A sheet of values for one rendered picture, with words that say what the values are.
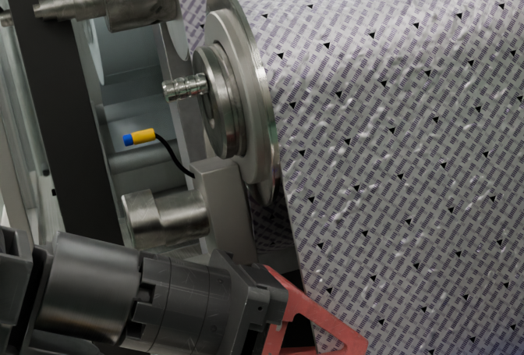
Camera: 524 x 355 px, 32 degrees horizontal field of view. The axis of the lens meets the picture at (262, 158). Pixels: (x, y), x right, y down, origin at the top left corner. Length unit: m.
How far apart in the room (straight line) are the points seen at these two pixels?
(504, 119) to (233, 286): 0.20
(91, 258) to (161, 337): 0.06
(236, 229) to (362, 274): 0.10
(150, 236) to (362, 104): 0.17
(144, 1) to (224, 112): 0.27
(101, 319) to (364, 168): 0.18
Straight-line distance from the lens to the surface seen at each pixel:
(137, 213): 0.61
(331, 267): 0.57
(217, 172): 0.61
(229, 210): 0.62
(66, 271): 0.51
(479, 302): 0.61
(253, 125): 0.54
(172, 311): 0.52
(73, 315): 0.52
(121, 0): 0.81
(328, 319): 0.56
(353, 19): 0.56
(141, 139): 0.65
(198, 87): 0.57
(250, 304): 0.51
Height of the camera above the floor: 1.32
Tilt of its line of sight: 10 degrees down
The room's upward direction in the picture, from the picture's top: 12 degrees counter-clockwise
